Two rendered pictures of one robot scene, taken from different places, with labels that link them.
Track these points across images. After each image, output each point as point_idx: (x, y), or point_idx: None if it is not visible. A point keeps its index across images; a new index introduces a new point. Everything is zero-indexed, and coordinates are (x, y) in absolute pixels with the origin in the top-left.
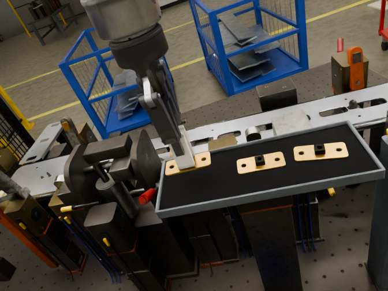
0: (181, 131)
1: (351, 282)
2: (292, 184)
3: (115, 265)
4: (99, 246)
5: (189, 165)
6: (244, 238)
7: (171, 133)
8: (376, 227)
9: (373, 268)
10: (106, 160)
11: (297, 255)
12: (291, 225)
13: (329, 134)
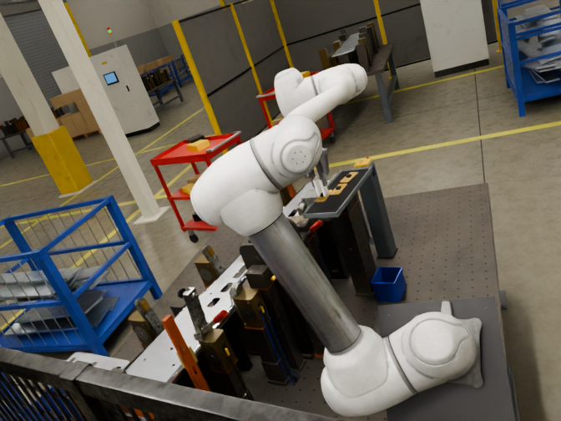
0: (317, 179)
1: (382, 265)
2: (357, 183)
3: (285, 365)
4: (275, 343)
5: (327, 193)
6: None
7: (328, 167)
8: (372, 219)
9: (382, 249)
10: (211, 300)
11: (367, 239)
12: (361, 215)
13: (342, 174)
